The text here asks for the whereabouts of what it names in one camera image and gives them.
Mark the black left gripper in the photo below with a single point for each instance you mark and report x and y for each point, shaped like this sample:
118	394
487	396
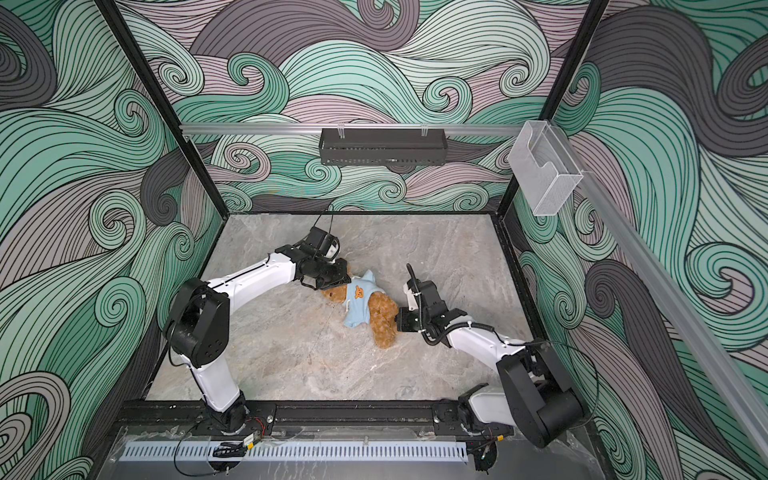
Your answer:
340	277

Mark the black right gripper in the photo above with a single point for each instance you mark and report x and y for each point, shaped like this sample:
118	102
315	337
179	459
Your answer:
402	320

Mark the brown teddy bear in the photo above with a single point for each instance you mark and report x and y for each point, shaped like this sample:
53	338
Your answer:
383	313

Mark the light blue bear hoodie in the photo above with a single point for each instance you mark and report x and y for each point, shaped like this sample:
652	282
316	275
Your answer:
358	293

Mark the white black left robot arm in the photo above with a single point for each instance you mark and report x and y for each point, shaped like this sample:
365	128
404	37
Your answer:
198	325

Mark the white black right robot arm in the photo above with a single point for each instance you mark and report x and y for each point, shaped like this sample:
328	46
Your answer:
537	395

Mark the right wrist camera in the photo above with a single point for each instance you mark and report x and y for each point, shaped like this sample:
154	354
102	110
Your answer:
412	297

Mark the black perforated wall tray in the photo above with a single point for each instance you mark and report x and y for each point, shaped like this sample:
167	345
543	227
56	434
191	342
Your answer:
383	148

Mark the aluminium back wall rail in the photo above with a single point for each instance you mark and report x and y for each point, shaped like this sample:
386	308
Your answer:
242	128

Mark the aluminium wall rail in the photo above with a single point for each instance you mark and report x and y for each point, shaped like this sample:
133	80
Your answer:
242	128
744	402

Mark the clear plastic wall holder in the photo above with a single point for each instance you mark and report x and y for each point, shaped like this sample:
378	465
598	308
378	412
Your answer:
545	166

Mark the aluminium right wall rail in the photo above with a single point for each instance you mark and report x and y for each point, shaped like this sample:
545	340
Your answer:
744	402

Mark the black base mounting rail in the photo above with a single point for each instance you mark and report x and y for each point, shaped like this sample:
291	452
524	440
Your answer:
278	418

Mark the white slotted cable duct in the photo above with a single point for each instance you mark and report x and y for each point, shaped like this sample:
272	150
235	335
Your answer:
302	451

